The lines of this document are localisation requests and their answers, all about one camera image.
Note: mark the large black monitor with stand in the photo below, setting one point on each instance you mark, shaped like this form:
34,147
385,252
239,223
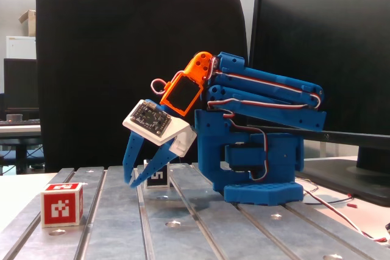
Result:
335,44

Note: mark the white cabinet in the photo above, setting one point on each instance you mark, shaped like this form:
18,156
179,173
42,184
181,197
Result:
19,47

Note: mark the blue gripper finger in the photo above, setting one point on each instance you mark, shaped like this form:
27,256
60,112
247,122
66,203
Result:
158,161
132,156

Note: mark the black cube with white marker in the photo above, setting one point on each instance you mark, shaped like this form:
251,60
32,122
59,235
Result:
160,178

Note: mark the black office chair backrest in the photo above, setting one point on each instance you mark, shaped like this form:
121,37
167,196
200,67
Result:
91,59

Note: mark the white background desk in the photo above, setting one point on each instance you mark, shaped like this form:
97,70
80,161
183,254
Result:
18,130

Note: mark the white mount with circuit board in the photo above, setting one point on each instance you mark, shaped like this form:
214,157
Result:
146,117

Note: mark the slotted aluminium base plate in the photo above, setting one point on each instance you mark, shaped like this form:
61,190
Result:
213,235

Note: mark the dark keyboard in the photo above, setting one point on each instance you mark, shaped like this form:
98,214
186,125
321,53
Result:
27,122

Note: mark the grey round container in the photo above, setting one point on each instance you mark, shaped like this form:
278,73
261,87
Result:
14,117

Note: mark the small black background monitor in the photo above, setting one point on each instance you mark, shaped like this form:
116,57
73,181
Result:
19,83

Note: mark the open cardboard box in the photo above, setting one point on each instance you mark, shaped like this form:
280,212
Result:
30,24

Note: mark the red cube with white marker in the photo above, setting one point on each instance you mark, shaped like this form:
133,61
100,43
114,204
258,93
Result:
59,208

